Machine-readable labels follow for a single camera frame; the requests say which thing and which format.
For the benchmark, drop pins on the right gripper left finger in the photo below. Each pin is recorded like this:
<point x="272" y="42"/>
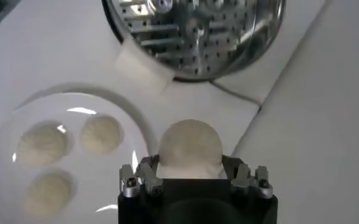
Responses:
<point x="150" y="182"/>

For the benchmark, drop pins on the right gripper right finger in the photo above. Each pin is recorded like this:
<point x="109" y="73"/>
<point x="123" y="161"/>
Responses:
<point x="243" y="181"/>

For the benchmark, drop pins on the white steamed baozi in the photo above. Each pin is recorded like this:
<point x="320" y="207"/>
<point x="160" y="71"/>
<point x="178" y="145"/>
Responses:
<point x="42" y="145"/>
<point x="189" y="147"/>
<point x="48" y="194"/>
<point x="101" y="134"/>

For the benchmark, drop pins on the cream electric steamer pot base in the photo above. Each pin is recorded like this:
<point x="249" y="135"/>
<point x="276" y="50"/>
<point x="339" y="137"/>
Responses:
<point x="139" y="68"/>

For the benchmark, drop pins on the stainless steel steamer basket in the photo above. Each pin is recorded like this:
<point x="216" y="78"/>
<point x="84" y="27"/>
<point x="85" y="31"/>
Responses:
<point x="197" y="33"/>

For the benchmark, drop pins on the white round plate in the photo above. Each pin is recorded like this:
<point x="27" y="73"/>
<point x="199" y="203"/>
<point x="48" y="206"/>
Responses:
<point x="84" y="173"/>

